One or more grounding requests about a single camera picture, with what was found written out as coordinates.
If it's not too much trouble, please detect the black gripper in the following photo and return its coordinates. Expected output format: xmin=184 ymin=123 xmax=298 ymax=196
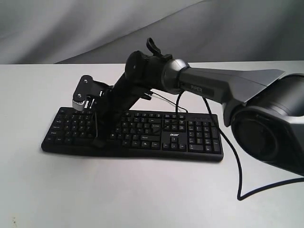
xmin=92 ymin=71 xmax=152 ymax=148

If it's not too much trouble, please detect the black acer keyboard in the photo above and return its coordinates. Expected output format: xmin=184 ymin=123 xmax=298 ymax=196
xmin=41 ymin=107 xmax=224 ymax=162

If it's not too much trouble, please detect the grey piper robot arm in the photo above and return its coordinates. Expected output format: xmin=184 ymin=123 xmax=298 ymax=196
xmin=96 ymin=51 xmax=304 ymax=175

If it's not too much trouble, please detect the grey backdrop cloth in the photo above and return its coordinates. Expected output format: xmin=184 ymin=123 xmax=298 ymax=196
xmin=0 ymin=0 xmax=304 ymax=64

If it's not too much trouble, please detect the black keyboard usb cable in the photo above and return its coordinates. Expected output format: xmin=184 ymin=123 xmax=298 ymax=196
xmin=142 ymin=90 xmax=190 ymax=114

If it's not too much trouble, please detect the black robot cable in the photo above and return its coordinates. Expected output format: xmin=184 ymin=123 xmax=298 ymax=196
xmin=175 ymin=91 xmax=304 ymax=201

